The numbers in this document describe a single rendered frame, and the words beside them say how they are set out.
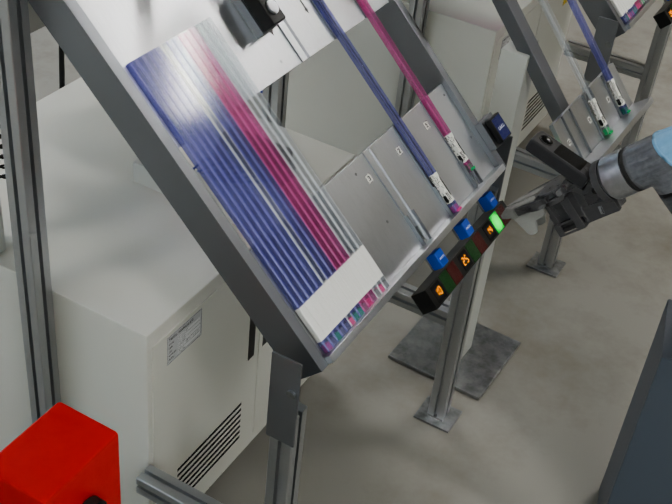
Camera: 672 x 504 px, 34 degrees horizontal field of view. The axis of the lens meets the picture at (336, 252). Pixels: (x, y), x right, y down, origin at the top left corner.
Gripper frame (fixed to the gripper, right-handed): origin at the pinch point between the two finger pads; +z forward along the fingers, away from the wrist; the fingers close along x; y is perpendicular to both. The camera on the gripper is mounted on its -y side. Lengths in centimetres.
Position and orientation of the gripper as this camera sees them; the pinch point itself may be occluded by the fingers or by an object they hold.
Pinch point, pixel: (505, 210)
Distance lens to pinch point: 189.9
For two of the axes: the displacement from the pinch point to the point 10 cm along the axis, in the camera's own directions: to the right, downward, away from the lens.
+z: -6.7, 3.1, 6.7
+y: 5.5, 8.2, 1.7
